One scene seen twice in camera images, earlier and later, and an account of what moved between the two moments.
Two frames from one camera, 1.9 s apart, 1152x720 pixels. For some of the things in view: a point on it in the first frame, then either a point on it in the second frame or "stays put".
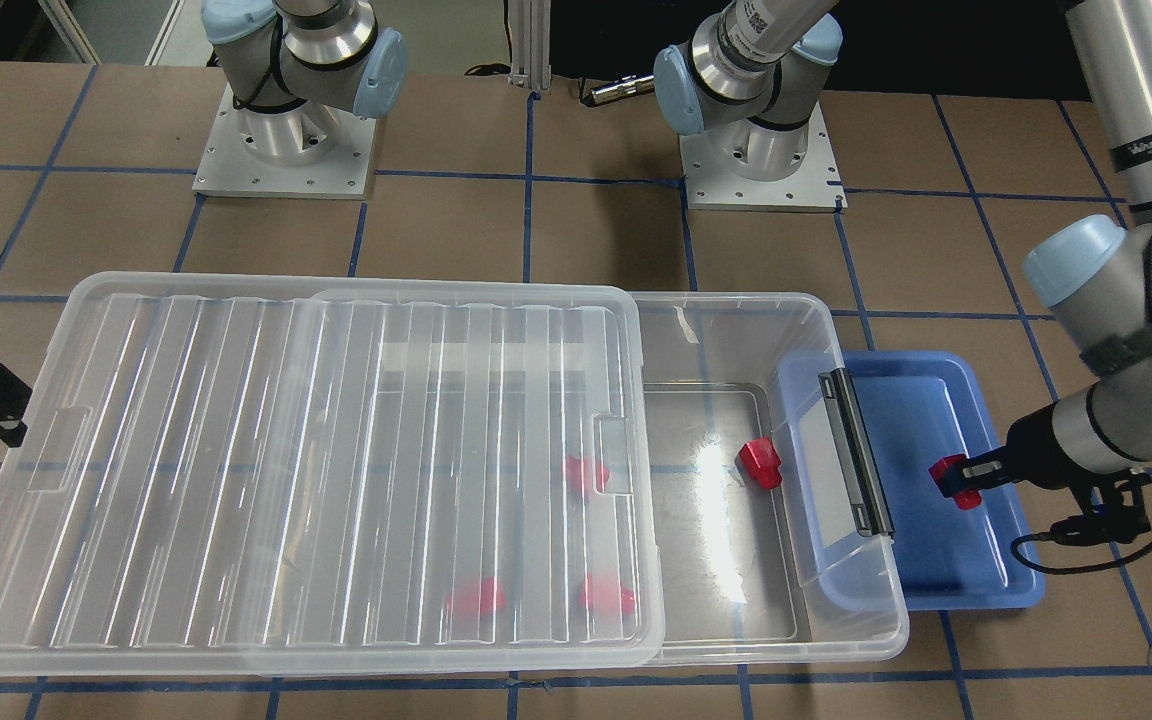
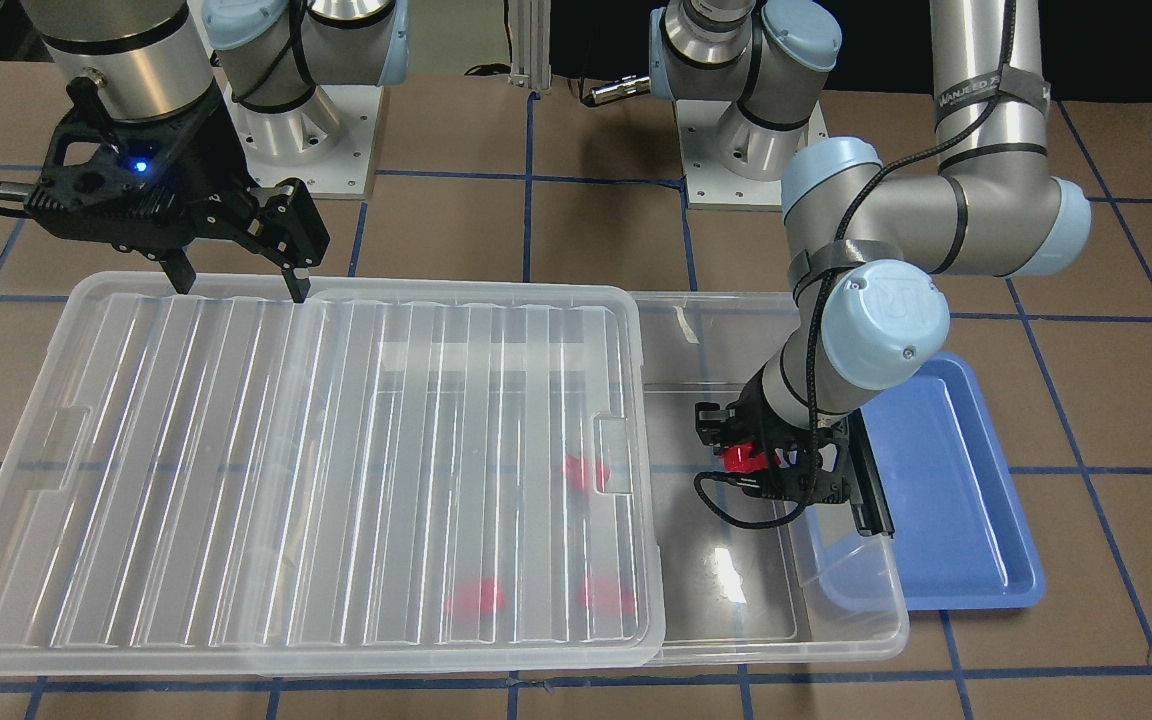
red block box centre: x=585 y=478 stays put
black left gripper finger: x=983 y=471 → x=763 y=484
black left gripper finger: x=997 y=466 → x=713 y=422
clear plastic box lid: x=223 y=474 stays put
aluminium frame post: x=530 y=30 stays put
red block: x=966 y=499 → x=739 y=458
